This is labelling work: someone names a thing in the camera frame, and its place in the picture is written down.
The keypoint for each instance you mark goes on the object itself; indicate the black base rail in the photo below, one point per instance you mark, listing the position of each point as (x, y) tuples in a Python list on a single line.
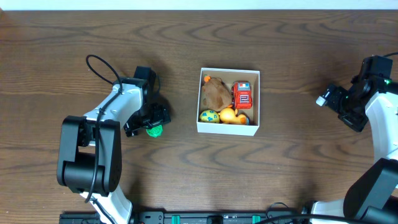
[(158, 217)]

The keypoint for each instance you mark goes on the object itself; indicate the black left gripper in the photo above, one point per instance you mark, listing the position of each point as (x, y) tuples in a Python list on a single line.
[(148, 121)]

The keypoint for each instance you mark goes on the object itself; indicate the green ball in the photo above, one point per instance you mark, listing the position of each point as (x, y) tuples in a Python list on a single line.
[(155, 131)]

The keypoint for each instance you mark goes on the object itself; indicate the yellow ball with blue letters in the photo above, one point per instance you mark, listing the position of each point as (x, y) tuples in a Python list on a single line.
[(209, 116)]

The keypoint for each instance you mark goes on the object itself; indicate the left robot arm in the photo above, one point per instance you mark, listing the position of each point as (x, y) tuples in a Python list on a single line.
[(90, 157)]

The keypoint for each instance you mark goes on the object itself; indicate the brown plush bear with orange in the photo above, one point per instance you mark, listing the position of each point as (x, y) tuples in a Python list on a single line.
[(215, 94)]

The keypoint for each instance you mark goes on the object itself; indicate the orange rubber duck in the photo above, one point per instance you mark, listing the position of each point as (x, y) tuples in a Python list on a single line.
[(231, 116)]

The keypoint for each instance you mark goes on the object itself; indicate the red toy truck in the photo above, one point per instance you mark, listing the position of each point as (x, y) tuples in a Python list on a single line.
[(241, 92)]

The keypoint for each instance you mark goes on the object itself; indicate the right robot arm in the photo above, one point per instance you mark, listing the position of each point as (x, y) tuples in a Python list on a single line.
[(371, 99)]

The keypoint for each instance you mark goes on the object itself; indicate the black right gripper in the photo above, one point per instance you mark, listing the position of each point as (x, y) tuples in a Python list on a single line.
[(357, 123)]

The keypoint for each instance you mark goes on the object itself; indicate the white cardboard box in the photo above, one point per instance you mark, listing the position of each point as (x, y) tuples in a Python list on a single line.
[(229, 76)]

